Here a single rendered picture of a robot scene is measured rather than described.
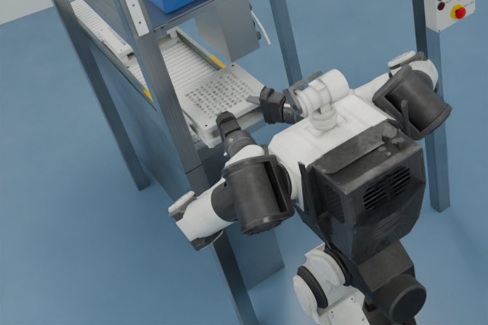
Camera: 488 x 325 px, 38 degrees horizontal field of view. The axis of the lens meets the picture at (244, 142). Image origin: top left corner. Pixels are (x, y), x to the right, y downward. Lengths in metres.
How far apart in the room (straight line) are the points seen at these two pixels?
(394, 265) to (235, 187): 0.46
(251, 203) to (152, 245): 1.88
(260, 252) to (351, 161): 1.48
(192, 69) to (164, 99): 0.57
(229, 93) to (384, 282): 0.80
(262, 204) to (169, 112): 0.69
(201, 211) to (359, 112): 0.42
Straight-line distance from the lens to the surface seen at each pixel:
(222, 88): 2.25
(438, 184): 3.05
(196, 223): 1.65
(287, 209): 1.53
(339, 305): 2.25
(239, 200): 1.50
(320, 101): 1.52
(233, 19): 2.15
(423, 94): 1.66
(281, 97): 2.08
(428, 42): 2.60
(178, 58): 2.72
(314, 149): 1.53
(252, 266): 2.95
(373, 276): 1.73
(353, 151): 1.51
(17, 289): 3.49
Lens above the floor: 2.32
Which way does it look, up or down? 39 degrees down
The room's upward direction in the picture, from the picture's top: 17 degrees counter-clockwise
